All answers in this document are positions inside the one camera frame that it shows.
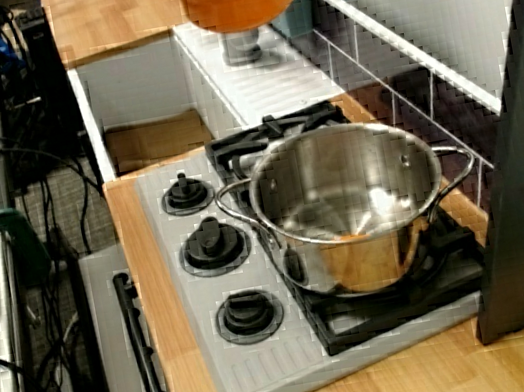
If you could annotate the blue connector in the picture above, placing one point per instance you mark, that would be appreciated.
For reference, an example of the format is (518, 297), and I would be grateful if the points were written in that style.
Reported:
(5, 51)

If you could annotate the white sink basin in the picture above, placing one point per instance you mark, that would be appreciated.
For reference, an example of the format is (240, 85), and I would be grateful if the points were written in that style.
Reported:
(141, 85)

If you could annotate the grey oven door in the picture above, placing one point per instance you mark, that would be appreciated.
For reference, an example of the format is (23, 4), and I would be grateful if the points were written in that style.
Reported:
(111, 334)

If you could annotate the stainless steel pot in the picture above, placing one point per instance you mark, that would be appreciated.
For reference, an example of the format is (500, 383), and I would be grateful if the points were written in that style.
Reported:
(355, 261)

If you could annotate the grey toy faucet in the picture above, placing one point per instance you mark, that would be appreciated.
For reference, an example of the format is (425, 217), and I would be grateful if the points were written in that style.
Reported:
(241, 50)

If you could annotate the black computer tower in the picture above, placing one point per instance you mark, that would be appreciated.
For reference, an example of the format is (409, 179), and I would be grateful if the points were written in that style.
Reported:
(50, 81)

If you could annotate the black burner grate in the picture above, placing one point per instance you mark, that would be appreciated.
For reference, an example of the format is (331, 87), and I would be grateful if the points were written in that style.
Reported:
(389, 310)
(275, 125)

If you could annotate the black stove knob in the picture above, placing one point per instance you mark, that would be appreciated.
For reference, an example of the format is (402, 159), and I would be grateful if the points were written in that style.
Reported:
(186, 194)
(214, 245)
(249, 316)

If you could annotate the grey stove top panel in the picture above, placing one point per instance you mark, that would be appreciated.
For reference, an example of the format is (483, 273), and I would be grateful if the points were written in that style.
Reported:
(273, 372)

